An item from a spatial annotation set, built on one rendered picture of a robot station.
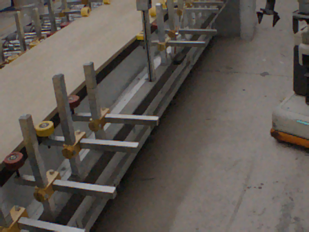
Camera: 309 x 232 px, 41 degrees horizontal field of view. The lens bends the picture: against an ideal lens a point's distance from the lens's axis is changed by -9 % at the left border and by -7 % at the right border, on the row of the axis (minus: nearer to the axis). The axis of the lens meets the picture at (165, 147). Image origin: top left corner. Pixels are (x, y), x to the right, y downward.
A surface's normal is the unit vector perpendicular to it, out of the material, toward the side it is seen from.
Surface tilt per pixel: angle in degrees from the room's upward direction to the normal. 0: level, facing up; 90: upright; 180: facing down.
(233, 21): 90
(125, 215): 0
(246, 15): 90
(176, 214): 0
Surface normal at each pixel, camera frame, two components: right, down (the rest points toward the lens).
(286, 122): -0.61, 0.46
